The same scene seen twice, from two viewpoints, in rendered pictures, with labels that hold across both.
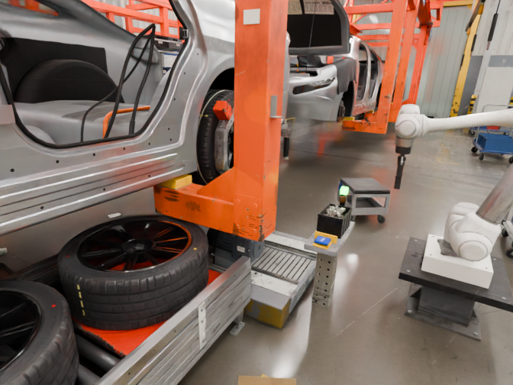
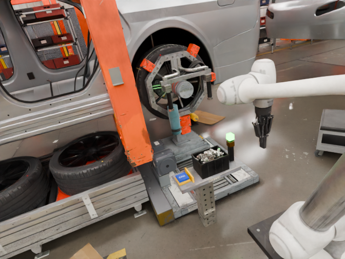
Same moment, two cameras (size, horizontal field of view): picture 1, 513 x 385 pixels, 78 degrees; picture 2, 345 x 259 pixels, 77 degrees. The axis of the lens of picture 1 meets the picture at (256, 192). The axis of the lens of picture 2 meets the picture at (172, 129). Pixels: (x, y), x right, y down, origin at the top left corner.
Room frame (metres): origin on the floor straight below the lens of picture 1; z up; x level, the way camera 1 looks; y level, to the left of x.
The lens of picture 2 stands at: (0.69, -1.12, 1.38)
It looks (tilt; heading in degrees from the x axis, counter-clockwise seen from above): 27 degrees down; 45
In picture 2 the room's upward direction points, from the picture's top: 10 degrees counter-clockwise
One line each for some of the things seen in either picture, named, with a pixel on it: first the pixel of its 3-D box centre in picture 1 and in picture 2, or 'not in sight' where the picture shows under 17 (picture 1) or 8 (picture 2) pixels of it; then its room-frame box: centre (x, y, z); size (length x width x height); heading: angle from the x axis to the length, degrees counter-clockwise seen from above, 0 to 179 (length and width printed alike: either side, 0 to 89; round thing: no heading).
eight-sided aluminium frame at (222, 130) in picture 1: (243, 143); (177, 86); (2.07, 0.10, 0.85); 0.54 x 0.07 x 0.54; 152
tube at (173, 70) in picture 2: not in sight; (168, 69); (1.93, 0.03, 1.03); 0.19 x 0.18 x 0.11; 62
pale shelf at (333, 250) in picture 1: (330, 234); (206, 172); (1.62, -0.43, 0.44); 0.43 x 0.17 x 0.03; 152
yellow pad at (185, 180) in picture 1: (175, 180); not in sight; (1.68, 0.45, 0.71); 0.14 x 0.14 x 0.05; 62
